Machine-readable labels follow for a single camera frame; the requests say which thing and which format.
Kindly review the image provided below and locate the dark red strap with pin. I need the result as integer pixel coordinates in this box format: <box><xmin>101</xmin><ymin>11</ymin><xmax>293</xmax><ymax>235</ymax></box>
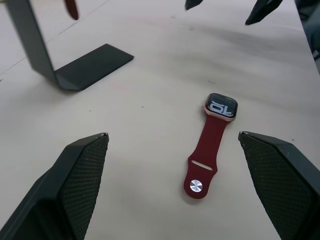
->
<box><xmin>183</xmin><ymin>115</ymin><xmax>219</xmax><ymax>200</ymax></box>

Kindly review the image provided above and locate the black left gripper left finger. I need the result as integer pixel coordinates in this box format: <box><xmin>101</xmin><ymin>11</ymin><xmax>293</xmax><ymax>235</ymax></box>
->
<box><xmin>0</xmin><ymin>131</ymin><xmax>110</xmax><ymax>240</ymax></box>

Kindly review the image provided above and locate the black bent metal watch stand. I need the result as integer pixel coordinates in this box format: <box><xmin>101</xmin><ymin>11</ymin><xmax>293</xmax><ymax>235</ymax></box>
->
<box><xmin>4</xmin><ymin>0</ymin><xmax>135</xmax><ymax>91</ymax></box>

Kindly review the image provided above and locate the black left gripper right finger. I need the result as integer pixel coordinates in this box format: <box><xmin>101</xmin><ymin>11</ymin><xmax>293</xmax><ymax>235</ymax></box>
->
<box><xmin>237</xmin><ymin>130</ymin><xmax>320</xmax><ymax>240</ymax></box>

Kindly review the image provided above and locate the rose gold smartwatch body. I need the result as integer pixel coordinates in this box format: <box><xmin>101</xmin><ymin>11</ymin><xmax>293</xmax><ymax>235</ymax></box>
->
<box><xmin>201</xmin><ymin>92</ymin><xmax>239</xmax><ymax>123</ymax></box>

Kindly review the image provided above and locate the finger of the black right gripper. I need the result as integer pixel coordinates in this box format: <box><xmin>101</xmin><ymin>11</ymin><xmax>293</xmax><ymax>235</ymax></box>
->
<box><xmin>184</xmin><ymin>0</ymin><xmax>208</xmax><ymax>11</ymax></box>
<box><xmin>244</xmin><ymin>0</ymin><xmax>285</xmax><ymax>26</ymax></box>

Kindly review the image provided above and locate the dark red strap with holes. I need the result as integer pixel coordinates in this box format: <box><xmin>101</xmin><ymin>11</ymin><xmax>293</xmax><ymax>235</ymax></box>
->
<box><xmin>63</xmin><ymin>0</ymin><xmax>81</xmax><ymax>21</ymax></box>

